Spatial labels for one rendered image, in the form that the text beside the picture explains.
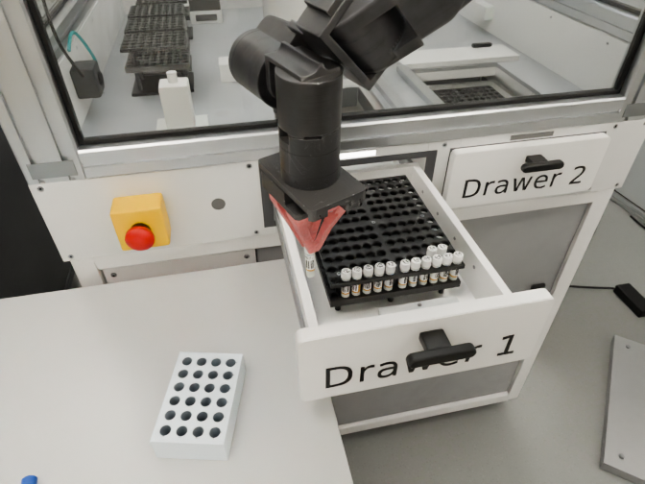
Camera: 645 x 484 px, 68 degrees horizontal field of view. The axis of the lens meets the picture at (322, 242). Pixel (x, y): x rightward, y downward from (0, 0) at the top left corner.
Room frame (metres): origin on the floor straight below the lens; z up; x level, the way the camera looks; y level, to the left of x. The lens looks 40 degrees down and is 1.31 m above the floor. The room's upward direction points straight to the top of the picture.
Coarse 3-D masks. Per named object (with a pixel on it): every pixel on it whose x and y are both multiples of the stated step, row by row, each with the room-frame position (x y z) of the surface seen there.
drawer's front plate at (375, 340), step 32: (544, 288) 0.38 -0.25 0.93; (352, 320) 0.33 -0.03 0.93; (384, 320) 0.33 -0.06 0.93; (416, 320) 0.33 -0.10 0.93; (448, 320) 0.34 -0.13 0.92; (480, 320) 0.34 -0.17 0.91; (512, 320) 0.35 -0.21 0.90; (544, 320) 0.36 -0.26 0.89; (320, 352) 0.31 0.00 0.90; (352, 352) 0.31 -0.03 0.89; (384, 352) 0.32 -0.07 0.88; (480, 352) 0.35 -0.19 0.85; (320, 384) 0.31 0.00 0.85; (352, 384) 0.31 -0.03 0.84; (384, 384) 0.32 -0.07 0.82
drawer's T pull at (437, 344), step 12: (420, 336) 0.32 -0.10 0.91; (432, 336) 0.32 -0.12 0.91; (444, 336) 0.32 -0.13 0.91; (432, 348) 0.31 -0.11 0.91; (444, 348) 0.31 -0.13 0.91; (456, 348) 0.31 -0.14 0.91; (468, 348) 0.31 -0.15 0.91; (408, 360) 0.29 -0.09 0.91; (420, 360) 0.29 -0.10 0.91; (432, 360) 0.29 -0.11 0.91; (444, 360) 0.30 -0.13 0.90
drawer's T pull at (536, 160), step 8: (528, 160) 0.70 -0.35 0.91; (536, 160) 0.69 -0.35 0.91; (544, 160) 0.69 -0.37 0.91; (552, 160) 0.69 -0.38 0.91; (560, 160) 0.69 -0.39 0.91; (520, 168) 0.68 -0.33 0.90; (528, 168) 0.67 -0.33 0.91; (536, 168) 0.67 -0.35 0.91; (544, 168) 0.68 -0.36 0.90; (552, 168) 0.68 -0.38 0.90; (560, 168) 0.68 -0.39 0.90
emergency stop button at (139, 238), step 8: (128, 232) 0.52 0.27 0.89; (136, 232) 0.52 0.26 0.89; (144, 232) 0.53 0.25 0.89; (152, 232) 0.54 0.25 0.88; (128, 240) 0.52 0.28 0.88; (136, 240) 0.52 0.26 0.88; (144, 240) 0.52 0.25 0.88; (152, 240) 0.53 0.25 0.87; (136, 248) 0.52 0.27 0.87; (144, 248) 0.52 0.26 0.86
